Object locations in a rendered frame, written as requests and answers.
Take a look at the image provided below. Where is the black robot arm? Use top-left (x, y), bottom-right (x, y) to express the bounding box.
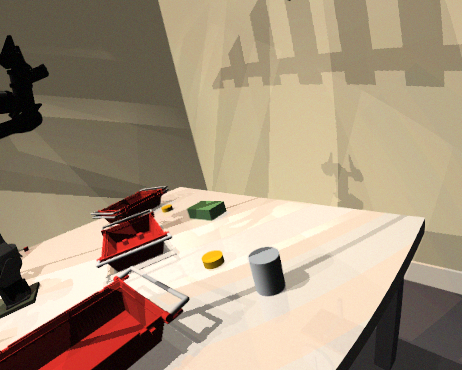
top-left (0, 64), bottom-right (49, 310)

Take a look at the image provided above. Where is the black cylinder with grey top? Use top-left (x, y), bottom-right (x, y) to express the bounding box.
top-left (248, 246), bottom-right (286, 297)

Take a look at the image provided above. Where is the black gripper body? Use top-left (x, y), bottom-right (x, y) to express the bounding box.
top-left (0, 53), bottom-right (32, 92)

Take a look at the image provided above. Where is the green rectangular block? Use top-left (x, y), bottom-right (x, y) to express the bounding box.
top-left (187, 201), bottom-right (226, 221)

